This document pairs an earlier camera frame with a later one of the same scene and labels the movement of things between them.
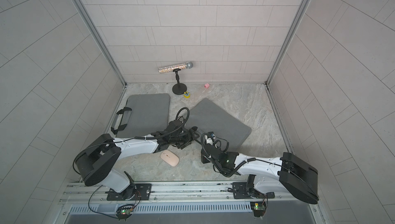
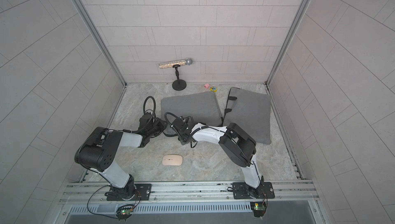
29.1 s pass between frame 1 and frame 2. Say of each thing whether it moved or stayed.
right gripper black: moved
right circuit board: stayed
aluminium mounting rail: stayed
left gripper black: moved
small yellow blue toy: moved
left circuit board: stayed
